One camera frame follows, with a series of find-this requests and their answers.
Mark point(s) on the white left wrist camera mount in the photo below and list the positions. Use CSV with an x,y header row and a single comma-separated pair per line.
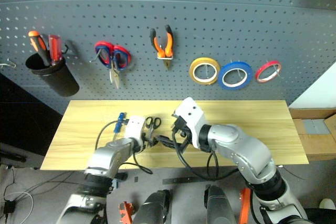
x,y
134,127

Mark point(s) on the grey foam block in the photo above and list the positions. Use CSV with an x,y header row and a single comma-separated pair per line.
x,y
316,127

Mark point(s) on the white panel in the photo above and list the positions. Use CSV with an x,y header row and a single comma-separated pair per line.
x,y
317,90

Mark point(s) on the white shoe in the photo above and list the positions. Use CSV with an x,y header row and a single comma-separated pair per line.
x,y
328,204

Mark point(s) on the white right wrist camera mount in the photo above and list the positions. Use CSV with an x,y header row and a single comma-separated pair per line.
x,y
193,115

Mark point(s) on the black cup holder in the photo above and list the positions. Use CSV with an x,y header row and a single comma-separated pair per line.
x,y
56,77

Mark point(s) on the silver scissors hook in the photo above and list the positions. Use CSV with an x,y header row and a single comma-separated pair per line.
x,y
95,57

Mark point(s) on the black pegboard hook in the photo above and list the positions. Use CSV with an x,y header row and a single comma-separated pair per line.
x,y
67,48

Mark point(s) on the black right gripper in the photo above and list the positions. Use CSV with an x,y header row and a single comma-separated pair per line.
x,y
180,127

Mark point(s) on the black cabinet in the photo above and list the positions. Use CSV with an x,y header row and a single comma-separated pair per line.
x,y
23,119

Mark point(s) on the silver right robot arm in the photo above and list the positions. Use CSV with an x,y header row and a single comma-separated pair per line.
x,y
244,145

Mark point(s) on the red tape roll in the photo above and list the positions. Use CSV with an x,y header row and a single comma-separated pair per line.
x,y
262,69

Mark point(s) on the orange bracket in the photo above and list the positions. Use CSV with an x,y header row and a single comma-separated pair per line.
x,y
245,205
126,212

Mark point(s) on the blue tape roll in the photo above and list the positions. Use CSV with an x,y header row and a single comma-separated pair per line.
x,y
223,81

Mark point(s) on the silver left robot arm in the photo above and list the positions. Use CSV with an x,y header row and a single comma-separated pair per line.
x,y
105,155

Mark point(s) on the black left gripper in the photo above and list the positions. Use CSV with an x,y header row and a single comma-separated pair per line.
x,y
149,140

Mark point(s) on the silver pliers holder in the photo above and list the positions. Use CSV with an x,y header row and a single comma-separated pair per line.
x,y
165,57

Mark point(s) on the dark grey pegboard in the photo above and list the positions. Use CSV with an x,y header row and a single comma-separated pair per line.
x,y
168,11

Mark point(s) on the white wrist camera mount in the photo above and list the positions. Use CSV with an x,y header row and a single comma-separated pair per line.
x,y
134,127
193,115

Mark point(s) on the yellow tape roll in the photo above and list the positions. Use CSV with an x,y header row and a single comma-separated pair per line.
x,y
195,67

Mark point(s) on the dark rounded robot leg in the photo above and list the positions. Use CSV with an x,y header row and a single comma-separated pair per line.
x,y
219,207
153,208

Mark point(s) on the black power adapter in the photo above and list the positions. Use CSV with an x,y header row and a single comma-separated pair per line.
x,y
9,207

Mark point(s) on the brown cardboard box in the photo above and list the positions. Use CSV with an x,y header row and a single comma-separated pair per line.
x,y
315,145

